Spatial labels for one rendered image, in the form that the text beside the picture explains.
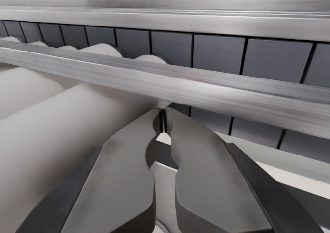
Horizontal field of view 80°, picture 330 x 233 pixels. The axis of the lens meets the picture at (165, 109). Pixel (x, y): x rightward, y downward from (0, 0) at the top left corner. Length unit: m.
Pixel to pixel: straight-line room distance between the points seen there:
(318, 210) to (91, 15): 0.28
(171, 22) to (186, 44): 0.02
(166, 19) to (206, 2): 0.05
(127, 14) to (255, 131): 0.15
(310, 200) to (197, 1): 0.22
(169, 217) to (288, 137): 0.21
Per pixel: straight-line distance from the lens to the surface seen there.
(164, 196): 0.30
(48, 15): 0.27
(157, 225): 0.36
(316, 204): 0.26
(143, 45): 0.18
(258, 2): 0.20
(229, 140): 0.16
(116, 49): 0.20
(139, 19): 0.18
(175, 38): 0.17
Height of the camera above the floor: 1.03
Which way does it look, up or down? 48 degrees down
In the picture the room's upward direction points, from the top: 134 degrees counter-clockwise
